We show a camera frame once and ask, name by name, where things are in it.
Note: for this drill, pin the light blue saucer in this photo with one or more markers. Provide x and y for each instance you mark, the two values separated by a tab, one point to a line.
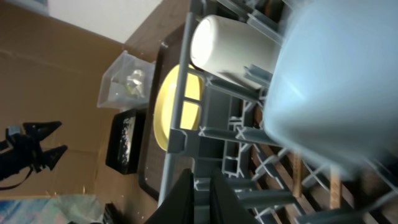
333	95

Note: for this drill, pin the grey dishwasher rack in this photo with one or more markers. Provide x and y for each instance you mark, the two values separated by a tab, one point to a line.
227	138

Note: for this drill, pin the pale green cup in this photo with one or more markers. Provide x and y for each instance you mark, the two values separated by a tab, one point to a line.
225	47

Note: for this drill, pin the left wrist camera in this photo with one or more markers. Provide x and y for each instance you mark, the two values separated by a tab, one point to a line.
13	130

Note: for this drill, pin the black plastic tray bin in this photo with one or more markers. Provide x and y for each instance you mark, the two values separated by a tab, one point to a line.
112	155

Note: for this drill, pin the clear plastic bin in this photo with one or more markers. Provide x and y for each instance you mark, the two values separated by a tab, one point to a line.
113	93

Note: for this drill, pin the yellow plate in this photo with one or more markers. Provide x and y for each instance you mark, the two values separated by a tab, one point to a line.
164	105

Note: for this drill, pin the cardboard box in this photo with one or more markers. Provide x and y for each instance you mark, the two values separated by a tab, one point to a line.
51	71

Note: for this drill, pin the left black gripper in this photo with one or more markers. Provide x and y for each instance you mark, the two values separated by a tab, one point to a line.
24	150

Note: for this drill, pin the rice pile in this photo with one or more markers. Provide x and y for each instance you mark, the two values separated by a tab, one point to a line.
126	140

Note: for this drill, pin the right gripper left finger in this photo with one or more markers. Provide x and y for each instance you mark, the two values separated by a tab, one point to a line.
178	206

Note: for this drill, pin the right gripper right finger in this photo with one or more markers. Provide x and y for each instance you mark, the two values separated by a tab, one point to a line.
224	204

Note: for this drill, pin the dark brown serving tray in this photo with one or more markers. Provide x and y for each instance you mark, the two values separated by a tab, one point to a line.
151	162

